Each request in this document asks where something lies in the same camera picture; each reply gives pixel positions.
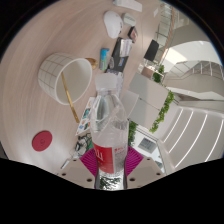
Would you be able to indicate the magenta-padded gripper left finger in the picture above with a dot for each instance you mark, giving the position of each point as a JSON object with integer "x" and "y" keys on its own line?
{"x": 75, "y": 173}

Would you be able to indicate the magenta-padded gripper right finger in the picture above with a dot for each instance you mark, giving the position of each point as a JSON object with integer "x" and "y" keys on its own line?
{"x": 146, "y": 171}

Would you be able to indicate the clear red-labelled water bottle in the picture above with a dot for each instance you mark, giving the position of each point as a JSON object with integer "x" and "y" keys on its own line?
{"x": 108, "y": 133}

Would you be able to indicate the green plants on wooden stand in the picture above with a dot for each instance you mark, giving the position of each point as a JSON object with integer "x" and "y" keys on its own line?
{"x": 132, "y": 131}

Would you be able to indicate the flat round red coaster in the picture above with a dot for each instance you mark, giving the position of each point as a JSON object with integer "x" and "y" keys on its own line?
{"x": 42, "y": 141}

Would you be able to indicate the colourful sticker sheet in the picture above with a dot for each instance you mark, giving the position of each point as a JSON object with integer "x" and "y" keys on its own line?
{"x": 86, "y": 116}

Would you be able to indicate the ceiling light strips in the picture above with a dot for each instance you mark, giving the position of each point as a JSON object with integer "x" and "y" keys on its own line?
{"x": 195, "y": 136}

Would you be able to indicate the green plants atop cabinet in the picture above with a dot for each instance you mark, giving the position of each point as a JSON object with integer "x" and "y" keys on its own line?
{"x": 163, "y": 111}

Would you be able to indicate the gold stirring spoon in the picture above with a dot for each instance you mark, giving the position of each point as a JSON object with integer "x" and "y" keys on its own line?
{"x": 70, "y": 100}

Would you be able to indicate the white grid-patterned mug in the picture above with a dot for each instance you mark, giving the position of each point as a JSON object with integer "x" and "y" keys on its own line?
{"x": 50, "y": 73}

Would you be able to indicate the blue-green tube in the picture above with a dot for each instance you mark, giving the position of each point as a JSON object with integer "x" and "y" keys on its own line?
{"x": 104, "y": 60}

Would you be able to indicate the black chair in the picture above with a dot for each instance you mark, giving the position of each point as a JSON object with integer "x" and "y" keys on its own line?
{"x": 151, "y": 50}

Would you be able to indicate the small dark red device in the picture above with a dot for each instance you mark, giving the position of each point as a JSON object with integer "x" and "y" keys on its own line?
{"x": 132, "y": 34}

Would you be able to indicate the white computer mouse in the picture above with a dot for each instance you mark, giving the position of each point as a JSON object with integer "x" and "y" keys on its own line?
{"x": 112, "y": 24}

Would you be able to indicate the small white case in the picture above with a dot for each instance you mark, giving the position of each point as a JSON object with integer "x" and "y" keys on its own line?
{"x": 128, "y": 19}

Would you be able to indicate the white power strip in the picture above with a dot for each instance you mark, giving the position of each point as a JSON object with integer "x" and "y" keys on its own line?
{"x": 128, "y": 5}

